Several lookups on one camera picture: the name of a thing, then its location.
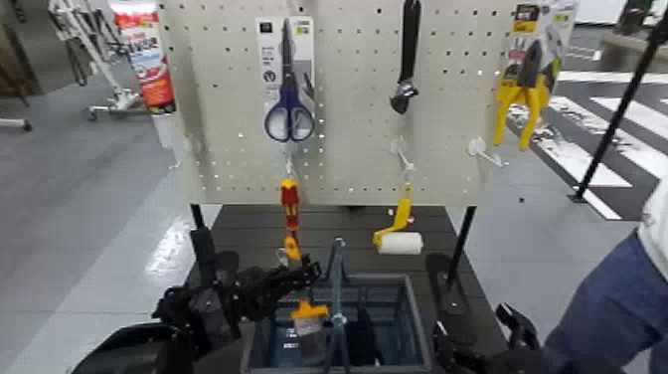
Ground person in blue jeans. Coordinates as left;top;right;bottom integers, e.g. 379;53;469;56
542;177;668;374

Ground pliers package card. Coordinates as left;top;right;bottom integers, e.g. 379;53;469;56
503;1;578;80

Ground white wheeled metal frame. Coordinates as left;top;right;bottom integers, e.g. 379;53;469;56
48;0;152;122

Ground brown wooden cabinet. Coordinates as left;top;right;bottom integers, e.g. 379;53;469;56
0;0;46;100

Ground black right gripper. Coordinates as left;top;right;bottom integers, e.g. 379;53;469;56
432;302;548;374

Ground white scissors package card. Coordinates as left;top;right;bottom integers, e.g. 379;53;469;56
255;15;316;105

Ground blue handled scissors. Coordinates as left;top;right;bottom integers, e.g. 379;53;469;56
263;19;316;143

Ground yellow handled paint roller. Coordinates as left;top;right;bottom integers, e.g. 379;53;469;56
372;183;423;256

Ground red white banner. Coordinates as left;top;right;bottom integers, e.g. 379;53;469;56
111;0;178;115

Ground red yellow screwdriver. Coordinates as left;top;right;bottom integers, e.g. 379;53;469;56
280;178;303;247

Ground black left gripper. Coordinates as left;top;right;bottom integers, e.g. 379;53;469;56
232;256;322;322

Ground beige pegboard panel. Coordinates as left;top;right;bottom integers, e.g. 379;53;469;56
158;0;523;208

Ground black tripod pole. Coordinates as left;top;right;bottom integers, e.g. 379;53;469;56
568;7;668;204

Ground yellow paint brush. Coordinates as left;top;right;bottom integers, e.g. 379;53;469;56
276;236;331;365

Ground black adjustable wrench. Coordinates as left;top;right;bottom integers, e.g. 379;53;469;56
389;0;421;115

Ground grey blue crate with handle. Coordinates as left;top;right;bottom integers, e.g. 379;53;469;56
241;237;433;374

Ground yellow handled pliers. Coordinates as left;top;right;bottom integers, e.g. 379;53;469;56
492;41;563;151

